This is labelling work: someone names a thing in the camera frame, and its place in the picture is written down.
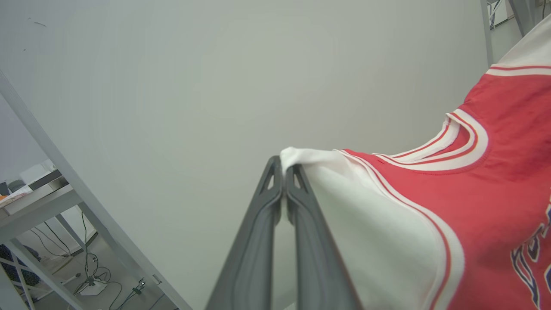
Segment white box on table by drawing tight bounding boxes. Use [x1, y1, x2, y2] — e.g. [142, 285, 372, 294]
[19, 159, 57, 183]

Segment black floor cable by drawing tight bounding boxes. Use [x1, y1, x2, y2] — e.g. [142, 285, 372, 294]
[71, 210, 123, 310]

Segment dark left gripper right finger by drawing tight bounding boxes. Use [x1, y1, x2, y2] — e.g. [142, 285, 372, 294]
[285, 164, 362, 310]

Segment thin grey metal post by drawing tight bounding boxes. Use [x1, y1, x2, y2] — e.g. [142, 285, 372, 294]
[480, 0, 495, 68]

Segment grey metal frame post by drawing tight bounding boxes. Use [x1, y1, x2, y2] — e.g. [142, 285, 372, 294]
[0, 69, 193, 310]

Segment red and white jersey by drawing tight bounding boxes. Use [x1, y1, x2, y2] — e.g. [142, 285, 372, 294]
[280, 15, 551, 310]

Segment white power strip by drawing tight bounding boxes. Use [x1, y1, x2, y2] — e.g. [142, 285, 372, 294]
[79, 279, 107, 297]

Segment grey white work table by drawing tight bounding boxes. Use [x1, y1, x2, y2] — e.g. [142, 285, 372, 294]
[0, 170, 100, 310]

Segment blue fabric object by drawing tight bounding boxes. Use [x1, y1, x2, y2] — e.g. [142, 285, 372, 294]
[0, 244, 41, 288]

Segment green floor cable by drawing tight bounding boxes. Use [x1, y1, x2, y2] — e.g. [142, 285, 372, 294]
[113, 280, 145, 310]

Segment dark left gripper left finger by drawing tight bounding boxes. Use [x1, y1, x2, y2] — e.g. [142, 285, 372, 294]
[206, 156, 285, 310]

